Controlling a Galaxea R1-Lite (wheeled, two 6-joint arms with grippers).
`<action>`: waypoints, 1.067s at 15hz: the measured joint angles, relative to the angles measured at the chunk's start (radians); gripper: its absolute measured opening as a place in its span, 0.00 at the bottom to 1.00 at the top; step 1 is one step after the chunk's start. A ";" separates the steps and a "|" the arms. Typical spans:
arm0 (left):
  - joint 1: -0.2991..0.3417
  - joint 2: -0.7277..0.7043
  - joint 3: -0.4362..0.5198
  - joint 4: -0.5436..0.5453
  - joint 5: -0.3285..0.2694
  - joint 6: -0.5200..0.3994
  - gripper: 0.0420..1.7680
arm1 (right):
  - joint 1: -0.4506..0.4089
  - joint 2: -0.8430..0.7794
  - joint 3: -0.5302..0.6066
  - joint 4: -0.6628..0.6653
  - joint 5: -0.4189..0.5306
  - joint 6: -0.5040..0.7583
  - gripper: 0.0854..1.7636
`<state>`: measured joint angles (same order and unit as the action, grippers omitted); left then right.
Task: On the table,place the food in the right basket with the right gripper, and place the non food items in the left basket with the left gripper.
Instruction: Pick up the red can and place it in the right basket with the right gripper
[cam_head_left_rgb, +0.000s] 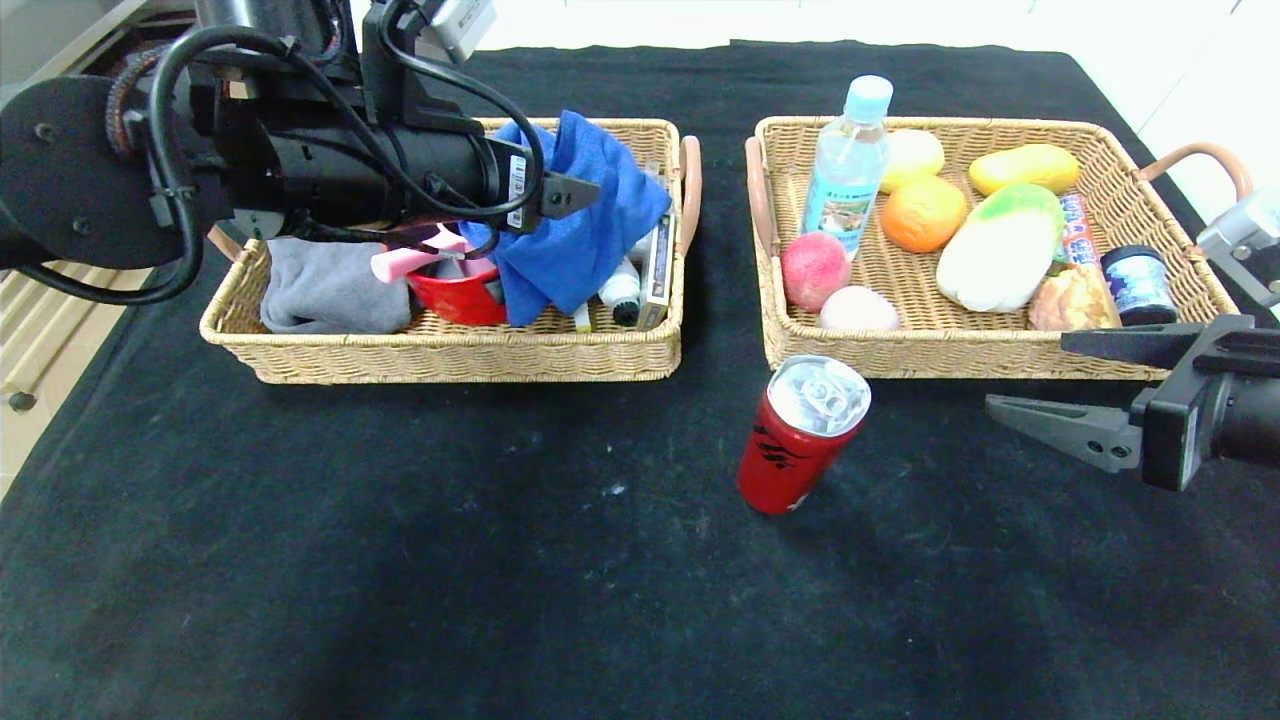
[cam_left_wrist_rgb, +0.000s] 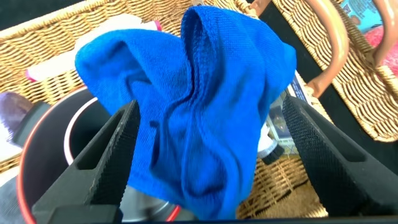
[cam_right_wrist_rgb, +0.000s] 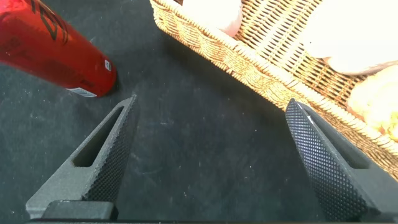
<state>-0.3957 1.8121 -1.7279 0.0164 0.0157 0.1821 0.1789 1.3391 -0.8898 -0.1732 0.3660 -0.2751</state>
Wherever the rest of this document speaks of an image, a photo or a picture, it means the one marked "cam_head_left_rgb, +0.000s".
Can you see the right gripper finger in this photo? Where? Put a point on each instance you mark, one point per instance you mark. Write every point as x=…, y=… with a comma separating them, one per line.
x=1140, y=343
x=1070, y=430

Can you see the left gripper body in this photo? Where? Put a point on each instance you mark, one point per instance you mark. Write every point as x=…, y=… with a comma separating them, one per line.
x=520, y=191

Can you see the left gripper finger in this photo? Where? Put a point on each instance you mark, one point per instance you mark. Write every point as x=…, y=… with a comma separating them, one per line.
x=570, y=195

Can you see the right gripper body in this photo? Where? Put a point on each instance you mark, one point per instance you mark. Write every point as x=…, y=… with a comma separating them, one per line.
x=1172, y=437

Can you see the blue microfibre cloth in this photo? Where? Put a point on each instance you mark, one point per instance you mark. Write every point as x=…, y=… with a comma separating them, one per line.
x=580, y=250

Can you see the white brush-tip bottle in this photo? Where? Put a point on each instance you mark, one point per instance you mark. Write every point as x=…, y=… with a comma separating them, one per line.
x=622, y=290

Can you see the cream marker pen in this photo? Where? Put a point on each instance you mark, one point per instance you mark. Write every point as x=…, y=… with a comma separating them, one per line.
x=582, y=320

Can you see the orange fruit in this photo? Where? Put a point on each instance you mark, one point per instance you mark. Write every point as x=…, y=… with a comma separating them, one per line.
x=925, y=215

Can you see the clear water bottle blue cap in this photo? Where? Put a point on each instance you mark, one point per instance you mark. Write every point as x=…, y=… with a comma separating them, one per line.
x=845, y=170

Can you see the red soda can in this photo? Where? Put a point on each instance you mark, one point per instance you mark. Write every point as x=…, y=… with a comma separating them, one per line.
x=790, y=460

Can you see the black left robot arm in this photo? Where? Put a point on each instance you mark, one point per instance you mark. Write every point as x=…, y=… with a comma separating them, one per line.
x=60, y=170

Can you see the dark blue jar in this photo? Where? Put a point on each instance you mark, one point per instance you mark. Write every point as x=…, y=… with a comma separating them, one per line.
x=1135, y=285

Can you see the brown bread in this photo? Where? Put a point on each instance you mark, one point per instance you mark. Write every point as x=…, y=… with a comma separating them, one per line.
x=1070, y=300

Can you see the cream and black card box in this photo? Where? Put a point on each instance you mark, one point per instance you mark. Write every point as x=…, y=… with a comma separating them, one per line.
x=658, y=270

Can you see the red cooking pot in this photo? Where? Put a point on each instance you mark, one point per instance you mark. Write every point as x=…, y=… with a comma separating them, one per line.
x=460, y=300

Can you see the orange and blue snack packet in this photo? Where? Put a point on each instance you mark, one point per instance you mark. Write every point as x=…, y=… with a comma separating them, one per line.
x=1075, y=225

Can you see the pink saucepan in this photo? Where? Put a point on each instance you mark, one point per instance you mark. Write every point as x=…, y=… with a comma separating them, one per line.
x=400, y=265

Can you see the toy napa cabbage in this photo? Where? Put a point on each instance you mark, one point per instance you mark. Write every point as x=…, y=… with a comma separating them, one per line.
x=990, y=255

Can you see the yellow mango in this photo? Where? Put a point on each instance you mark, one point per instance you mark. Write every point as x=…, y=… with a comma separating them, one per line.
x=1020, y=170

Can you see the grey cloth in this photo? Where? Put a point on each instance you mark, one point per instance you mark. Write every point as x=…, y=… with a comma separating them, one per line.
x=330, y=290

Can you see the pale pink peach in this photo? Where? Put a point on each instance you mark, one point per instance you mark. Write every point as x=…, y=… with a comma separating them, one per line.
x=858, y=310

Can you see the red peach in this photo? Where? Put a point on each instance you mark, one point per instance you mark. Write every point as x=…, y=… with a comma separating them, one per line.
x=815, y=272

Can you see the yellow lemon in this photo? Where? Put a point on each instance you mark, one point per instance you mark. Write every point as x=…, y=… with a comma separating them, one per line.
x=915, y=155

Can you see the black table cloth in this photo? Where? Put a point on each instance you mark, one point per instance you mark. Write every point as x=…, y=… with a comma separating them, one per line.
x=500, y=560

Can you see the grey wooden shelf unit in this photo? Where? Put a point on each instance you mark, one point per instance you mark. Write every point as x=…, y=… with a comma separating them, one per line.
x=60, y=40

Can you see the wooden rack on wheels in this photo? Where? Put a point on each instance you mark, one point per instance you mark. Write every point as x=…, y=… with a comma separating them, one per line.
x=30, y=330

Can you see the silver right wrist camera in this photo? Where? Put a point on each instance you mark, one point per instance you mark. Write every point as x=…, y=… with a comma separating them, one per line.
x=1245, y=240

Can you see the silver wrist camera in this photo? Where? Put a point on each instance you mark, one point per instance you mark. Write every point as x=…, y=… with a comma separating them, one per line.
x=1245, y=240
x=460, y=20

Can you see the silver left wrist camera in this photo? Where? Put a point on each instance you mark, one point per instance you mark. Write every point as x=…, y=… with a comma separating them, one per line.
x=460, y=20

